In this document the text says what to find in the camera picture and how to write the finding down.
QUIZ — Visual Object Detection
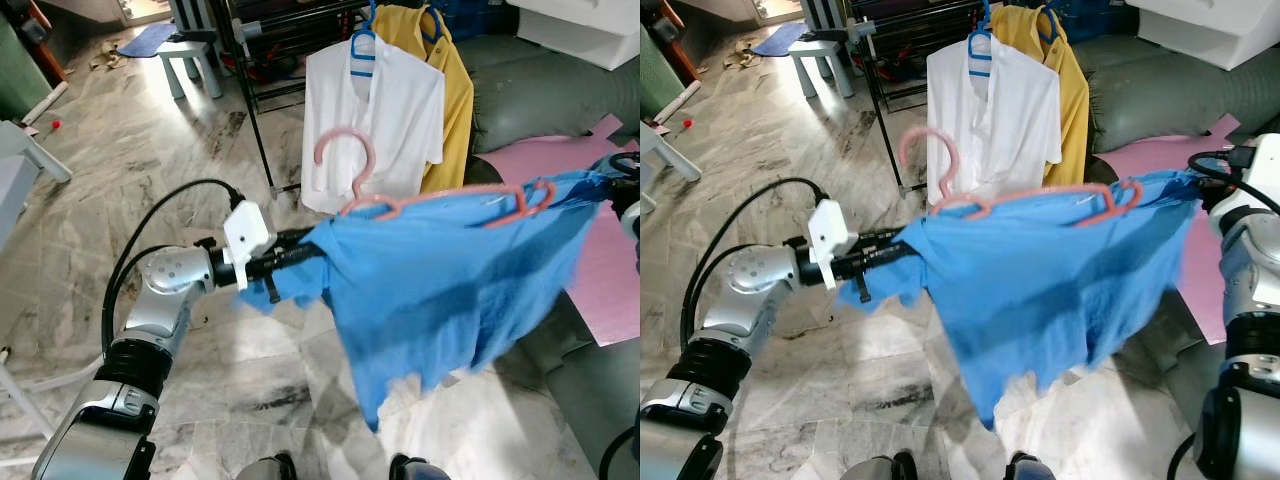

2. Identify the pink clothes hanger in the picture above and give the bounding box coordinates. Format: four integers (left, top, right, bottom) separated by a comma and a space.
313, 127, 558, 229
898, 127, 1145, 230

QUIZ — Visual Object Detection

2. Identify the bright blue shirt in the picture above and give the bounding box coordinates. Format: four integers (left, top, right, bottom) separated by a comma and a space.
858, 168, 1207, 433
237, 168, 613, 433

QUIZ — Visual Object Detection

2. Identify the black metal clothes rack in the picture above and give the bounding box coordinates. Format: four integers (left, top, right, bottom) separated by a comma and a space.
843, 0, 1093, 193
213, 0, 471, 197

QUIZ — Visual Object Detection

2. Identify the white shirt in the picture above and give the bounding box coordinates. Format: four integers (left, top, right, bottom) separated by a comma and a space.
300, 35, 447, 215
925, 35, 1065, 207

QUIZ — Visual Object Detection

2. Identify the pale plastic stool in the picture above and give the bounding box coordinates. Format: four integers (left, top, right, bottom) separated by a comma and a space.
790, 40, 857, 102
155, 40, 224, 102

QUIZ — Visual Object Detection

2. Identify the robot left leg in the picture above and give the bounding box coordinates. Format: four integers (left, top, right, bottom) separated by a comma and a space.
235, 452, 299, 480
850, 452, 917, 480

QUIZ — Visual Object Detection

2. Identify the robot leg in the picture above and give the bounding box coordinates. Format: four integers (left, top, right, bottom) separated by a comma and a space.
1005, 452, 1063, 480
235, 452, 299, 480
388, 455, 457, 480
850, 452, 917, 480

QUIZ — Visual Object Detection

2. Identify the blue floor mat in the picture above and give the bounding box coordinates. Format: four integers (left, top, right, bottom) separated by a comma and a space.
118, 22, 180, 60
750, 22, 817, 60

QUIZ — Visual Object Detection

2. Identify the yellow shirt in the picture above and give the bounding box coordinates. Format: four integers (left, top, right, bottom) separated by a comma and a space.
375, 5, 477, 194
995, 5, 1092, 187

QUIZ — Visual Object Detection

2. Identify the white tube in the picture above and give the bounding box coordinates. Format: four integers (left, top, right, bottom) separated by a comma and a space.
20, 80, 70, 127
655, 80, 707, 123

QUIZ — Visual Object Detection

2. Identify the robot right leg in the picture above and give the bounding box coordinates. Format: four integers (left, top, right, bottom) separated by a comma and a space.
1005, 452, 1063, 480
388, 455, 457, 480

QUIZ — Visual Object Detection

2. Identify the pink mat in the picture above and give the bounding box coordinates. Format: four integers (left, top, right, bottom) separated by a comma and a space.
1100, 112, 1243, 347
483, 112, 641, 347

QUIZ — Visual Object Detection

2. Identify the green plastic bin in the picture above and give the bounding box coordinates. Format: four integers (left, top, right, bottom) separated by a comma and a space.
640, 15, 693, 123
0, 15, 53, 123

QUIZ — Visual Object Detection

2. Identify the dark green sofa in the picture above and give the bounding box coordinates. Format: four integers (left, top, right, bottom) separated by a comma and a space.
1080, 35, 1280, 401
455, 35, 641, 480

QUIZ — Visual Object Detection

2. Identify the white plastic box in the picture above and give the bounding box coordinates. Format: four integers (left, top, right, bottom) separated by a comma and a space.
505, 0, 641, 72
1135, 0, 1280, 72

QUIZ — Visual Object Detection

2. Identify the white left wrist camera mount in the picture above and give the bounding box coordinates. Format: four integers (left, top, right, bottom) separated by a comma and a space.
222, 200, 277, 293
808, 198, 860, 293

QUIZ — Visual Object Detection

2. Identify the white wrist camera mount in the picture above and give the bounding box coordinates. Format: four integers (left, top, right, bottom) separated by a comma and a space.
222, 200, 277, 293
612, 178, 641, 243
1208, 132, 1280, 243
808, 198, 860, 293

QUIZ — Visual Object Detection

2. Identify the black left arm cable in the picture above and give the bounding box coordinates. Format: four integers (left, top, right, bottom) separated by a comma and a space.
100, 178, 247, 356
680, 177, 833, 351

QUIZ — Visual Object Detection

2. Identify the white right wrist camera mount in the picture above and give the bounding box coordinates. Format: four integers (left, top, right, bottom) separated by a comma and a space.
612, 178, 641, 243
1208, 132, 1280, 243

